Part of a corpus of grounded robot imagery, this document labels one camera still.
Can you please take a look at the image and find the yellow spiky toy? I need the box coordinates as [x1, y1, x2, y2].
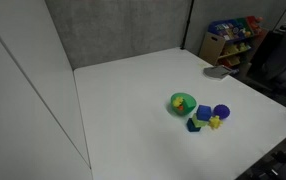
[209, 115, 223, 130]

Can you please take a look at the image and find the yellow duck toy in bowl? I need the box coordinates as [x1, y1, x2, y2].
[172, 97, 184, 110]

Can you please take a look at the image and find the green bowl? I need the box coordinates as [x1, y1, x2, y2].
[170, 93, 197, 116]

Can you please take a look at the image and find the toy storage shelf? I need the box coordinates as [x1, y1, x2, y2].
[199, 16, 267, 68]

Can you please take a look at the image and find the dark teal block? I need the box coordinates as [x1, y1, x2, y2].
[186, 118, 201, 132]

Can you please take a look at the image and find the light green block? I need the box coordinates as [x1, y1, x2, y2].
[192, 114, 209, 128]

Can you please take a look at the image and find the blue cube block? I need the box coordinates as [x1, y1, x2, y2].
[196, 105, 212, 121]

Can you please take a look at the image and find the black vertical pole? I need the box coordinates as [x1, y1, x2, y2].
[180, 0, 195, 50]

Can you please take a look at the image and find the grey metal mounting plate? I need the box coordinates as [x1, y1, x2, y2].
[203, 65, 231, 80]

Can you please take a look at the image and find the purple spiky ball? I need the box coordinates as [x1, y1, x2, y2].
[213, 104, 230, 119]

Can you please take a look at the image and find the grey office chair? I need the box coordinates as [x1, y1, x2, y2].
[248, 29, 286, 94]

